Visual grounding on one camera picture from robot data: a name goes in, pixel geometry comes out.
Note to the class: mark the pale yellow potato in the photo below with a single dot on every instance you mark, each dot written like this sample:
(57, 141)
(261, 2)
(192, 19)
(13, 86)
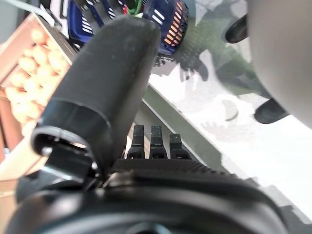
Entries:
(18, 79)
(40, 54)
(27, 65)
(32, 84)
(27, 110)
(57, 60)
(13, 94)
(38, 36)

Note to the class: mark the orange vegetable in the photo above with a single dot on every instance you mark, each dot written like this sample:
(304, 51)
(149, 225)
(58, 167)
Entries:
(176, 26)

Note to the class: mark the wooden crate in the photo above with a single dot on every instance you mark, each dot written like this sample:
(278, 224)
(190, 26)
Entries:
(14, 48)

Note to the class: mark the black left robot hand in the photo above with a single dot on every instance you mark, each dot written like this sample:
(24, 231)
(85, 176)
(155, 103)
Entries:
(107, 73)

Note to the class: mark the green vegetable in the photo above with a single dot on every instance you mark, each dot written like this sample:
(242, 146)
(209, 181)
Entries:
(134, 7)

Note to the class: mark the camouflage floor mat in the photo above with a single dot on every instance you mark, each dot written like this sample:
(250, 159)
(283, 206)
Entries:
(219, 73)

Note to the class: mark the blue plastic slotted basket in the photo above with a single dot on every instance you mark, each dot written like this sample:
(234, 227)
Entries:
(168, 26)

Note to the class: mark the white plastic crate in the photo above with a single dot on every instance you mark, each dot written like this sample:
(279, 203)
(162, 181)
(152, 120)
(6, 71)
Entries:
(57, 14)

